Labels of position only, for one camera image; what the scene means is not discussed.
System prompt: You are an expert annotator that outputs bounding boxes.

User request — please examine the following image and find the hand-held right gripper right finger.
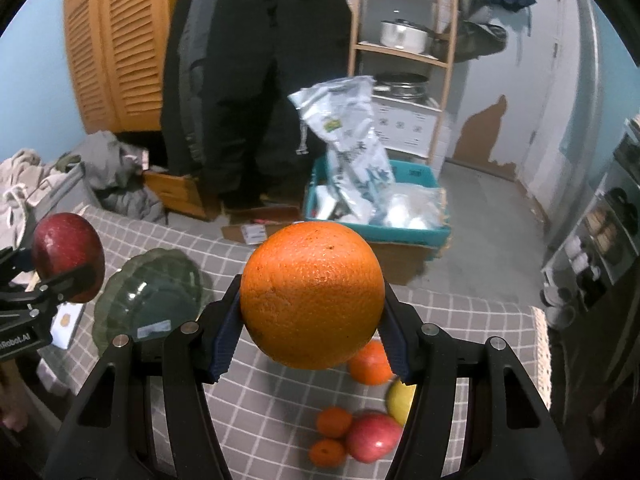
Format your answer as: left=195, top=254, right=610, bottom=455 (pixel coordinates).
left=377, top=282, right=573, bottom=480

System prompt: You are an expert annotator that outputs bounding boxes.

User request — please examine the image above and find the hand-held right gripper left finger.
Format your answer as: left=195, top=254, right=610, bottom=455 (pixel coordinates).
left=44, top=275, right=246, bottom=480

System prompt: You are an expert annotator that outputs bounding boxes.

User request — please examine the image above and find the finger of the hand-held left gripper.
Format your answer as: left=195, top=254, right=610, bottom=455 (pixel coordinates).
left=0, top=246, right=36, bottom=281
left=22, top=261, right=101, bottom=311

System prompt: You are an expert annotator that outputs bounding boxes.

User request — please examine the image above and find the medium orange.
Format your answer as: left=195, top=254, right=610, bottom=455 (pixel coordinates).
left=347, top=340, right=396, bottom=387

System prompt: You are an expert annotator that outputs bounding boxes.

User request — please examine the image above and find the dark red apple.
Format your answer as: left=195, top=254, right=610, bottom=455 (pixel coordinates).
left=31, top=212, right=107, bottom=303

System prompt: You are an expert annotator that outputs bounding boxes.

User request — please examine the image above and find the green glass bowl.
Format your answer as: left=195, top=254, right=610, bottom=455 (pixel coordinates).
left=91, top=248, right=213, bottom=356

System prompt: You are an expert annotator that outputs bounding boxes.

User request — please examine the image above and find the pinkish red apple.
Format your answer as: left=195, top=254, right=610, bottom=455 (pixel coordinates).
left=345, top=412, right=403, bottom=463

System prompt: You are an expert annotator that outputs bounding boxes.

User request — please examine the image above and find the small tangerine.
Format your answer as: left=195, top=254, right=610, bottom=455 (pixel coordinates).
left=316, top=406, right=355, bottom=438
left=308, top=438, right=347, bottom=467

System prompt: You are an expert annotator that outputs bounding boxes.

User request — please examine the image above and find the large orange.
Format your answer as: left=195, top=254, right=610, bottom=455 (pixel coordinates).
left=240, top=222, right=386, bottom=371

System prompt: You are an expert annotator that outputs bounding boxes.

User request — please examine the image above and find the white card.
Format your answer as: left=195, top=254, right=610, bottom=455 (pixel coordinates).
left=50, top=302, right=84, bottom=351

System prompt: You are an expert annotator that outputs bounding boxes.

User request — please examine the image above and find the yellow lemon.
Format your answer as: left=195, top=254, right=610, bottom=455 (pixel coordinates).
left=385, top=379, right=418, bottom=426

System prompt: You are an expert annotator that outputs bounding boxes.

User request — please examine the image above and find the grey checked tablecloth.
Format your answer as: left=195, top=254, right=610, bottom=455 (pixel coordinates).
left=35, top=205, right=551, bottom=480

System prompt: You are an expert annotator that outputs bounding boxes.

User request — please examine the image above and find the grey clothes pile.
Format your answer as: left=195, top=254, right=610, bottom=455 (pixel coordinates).
left=80, top=131, right=168, bottom=223

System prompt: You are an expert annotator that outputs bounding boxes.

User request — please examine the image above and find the wooden drawer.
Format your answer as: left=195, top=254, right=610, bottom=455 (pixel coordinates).
left=142, top=170, right=221, bottom=221

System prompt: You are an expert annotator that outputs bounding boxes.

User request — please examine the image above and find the clear plastic bag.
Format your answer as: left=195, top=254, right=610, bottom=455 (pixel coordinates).
left=372, top=185, right=446, bottom=231

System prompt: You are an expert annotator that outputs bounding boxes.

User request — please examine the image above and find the teal plastic crate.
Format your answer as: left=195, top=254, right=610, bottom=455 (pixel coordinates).
left=302, top=157, right=451, bottom=248

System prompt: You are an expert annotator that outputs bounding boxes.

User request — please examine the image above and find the printed plastic bag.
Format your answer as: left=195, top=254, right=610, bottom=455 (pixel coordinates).
left=288, top=76, right=396, bottom=221

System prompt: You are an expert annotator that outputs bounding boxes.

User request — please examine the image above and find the shoe rack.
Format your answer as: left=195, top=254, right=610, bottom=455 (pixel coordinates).
left=540, top=115, right=640, bottom=331

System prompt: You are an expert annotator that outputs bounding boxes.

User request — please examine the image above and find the black hanging coat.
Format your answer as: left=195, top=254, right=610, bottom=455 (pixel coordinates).
left=160, top=0, right=353, bottom=208

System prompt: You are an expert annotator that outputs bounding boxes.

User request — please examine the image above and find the wooden louvered wardrobe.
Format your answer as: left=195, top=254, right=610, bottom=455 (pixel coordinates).
left=62, top=0, right=201, bottom=136

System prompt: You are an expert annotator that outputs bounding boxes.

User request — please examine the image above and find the metal steamer pot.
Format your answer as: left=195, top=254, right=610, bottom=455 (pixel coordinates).
left=372, top=72, right=431, bottom=106

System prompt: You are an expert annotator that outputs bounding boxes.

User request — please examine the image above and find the wooden shelf rack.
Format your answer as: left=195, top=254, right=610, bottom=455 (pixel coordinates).
left=347, top=0, right=461, bottom=166

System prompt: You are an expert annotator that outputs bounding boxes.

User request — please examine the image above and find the metal cooking pot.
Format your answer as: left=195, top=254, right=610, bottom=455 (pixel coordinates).
left=379, top=19, right=443, bottom=56

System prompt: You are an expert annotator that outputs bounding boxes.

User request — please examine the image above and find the grey-green hanging bag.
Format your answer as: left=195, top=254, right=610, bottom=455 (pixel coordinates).
left=457, top=20, right=508, bottom=63

